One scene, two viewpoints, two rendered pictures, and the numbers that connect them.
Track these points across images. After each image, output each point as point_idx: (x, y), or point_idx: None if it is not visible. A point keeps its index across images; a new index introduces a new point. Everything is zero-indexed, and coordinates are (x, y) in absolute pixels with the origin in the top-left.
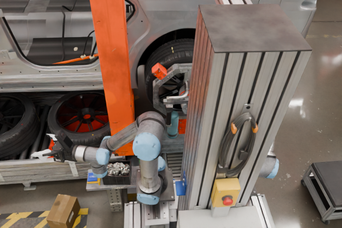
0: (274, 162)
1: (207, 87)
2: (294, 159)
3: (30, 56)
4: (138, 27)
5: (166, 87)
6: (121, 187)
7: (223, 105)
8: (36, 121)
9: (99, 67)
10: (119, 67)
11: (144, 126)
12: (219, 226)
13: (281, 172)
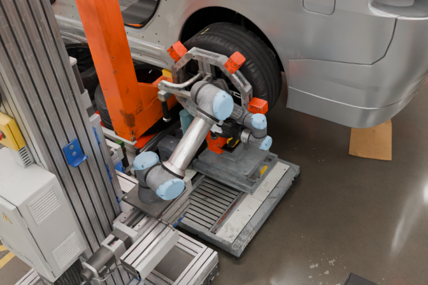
0: (169, 179)
1: None
2: (372, 275)
3: (121, 13)
4: None
5: (285, 108)
6: None
7: None
8: (99, 81)
9: (146, 35)
10: (93, 21)
11: None
12: (11, 171)
13: (332, 278)
